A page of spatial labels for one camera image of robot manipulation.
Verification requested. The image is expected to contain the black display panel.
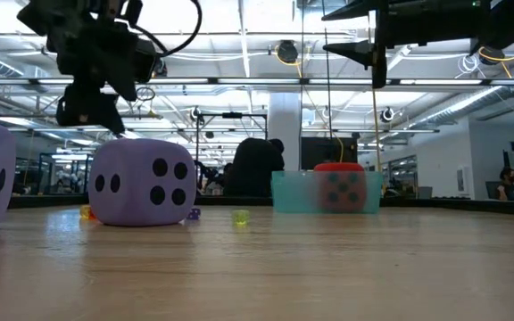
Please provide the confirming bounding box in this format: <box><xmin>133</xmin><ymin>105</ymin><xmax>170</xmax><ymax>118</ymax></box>
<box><xmin>300</xmin><ymin>136</ymin><xmax>359</xmax><ymax>171</ymax></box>

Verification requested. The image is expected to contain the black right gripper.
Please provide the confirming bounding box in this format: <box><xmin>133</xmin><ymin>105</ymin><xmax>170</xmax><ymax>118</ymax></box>
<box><xmin>321</xmin><ymin>0</ymin><xmax>493</xmax><ymax>89</ymax></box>

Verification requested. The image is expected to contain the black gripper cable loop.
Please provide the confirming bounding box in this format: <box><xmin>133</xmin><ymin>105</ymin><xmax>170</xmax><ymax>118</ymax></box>
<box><xmin>127</xmin><ymin>0</ymin><xmax>203</xmax><ymax>58</ymax></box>

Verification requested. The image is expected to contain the coiled black cable loop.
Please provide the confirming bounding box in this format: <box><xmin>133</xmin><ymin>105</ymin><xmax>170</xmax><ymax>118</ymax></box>
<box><xmin>134</xmin><ymin>86</ymin><xmax>156</xmax><ymax>103</ymax></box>

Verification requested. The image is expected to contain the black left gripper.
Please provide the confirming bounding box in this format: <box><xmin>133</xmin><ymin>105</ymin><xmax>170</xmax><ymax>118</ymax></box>
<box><xmin>16</xmin><ymin>0</ymin><xmax>159</xmax><ymax>135</ymax></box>

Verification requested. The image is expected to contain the red foam die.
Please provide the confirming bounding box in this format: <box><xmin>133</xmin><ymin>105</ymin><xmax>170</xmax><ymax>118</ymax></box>
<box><xmin>313</xmin><ymin>161</ymin><xmax>368</xmax><ymax>214</ymax></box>

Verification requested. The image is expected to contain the teal plastic bin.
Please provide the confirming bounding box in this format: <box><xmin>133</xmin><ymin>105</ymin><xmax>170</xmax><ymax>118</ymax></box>
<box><xmin>270</xmin><ymin>170</ymin><xmax>385</xmax><ymax>215</ymax></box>

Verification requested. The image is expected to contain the white building pillar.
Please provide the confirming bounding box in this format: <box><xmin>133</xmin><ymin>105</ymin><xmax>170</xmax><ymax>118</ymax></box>
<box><xmin>268</xmin><ymin>92</ymin><xmax>303</xmax><ymax>173</ymax></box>

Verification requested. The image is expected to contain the person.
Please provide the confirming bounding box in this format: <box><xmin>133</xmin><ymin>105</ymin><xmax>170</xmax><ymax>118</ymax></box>
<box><xmin>223</xmin><ymin>136</ymin><xmax>286</xmax><ymax>199</ymax></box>
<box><xmin>495</xmin><ymin>167</ymin><xmax>514</xmax><ymax>202</ymax></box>

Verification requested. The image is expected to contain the black hanging cable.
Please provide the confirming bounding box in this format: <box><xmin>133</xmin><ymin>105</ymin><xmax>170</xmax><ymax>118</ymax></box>
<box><xmin>320</xmin><ymin>0</ymin><xmax>335</xmax><ymax>164</ymax></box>
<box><xmin>299</xmin><ymin>0</ymin><xmax>306</xmax><ymax>108</ymax></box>

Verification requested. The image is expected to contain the long ceiling light bar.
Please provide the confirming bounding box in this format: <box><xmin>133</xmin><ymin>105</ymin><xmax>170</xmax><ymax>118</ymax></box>
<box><xmin>0</xmin><ymin>78</ymin><xmax>514</xmax><ymax>86</ymax></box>

